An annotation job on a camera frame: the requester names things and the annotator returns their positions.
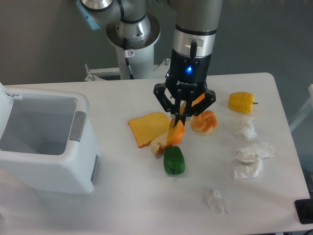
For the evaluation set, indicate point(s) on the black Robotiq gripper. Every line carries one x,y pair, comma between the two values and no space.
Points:
187,78

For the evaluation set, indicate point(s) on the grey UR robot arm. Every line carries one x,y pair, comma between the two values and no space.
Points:
195,28

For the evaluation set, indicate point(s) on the round knotted bread roll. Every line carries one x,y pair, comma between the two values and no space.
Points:
205,122

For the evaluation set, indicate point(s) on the small crusty bread piece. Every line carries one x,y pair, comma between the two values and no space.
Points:
159,144

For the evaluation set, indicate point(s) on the white trash can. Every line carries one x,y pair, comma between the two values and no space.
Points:
47,140

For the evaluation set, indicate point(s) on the yellow bell pepper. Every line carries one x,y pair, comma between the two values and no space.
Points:
241,102

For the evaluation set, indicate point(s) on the yellow toast slice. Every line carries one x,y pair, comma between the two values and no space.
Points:
148,127

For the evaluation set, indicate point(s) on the green bell pepper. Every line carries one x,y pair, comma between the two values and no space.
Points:
173,161

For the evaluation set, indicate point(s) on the crumpled white tissue upper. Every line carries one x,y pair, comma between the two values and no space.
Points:
246,129

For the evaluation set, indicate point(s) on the crumpled white tissue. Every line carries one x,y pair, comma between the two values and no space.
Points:
246,129
248,171
250,154

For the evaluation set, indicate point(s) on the crumpled white tissue middle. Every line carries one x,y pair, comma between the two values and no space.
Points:
250,154

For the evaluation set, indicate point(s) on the crumpled white tissue lower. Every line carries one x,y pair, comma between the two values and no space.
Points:
248,171

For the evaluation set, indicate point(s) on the small crumpled tissue front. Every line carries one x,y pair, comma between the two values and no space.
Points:
215,202

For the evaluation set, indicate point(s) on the white furniture edge right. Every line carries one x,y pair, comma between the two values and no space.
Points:
303,111

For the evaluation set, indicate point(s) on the black device table corner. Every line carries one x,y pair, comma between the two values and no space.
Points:
304,209

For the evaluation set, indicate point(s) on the white metal base frame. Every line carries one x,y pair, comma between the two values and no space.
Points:
160,71

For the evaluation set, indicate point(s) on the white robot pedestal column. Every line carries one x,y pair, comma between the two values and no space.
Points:
134,46

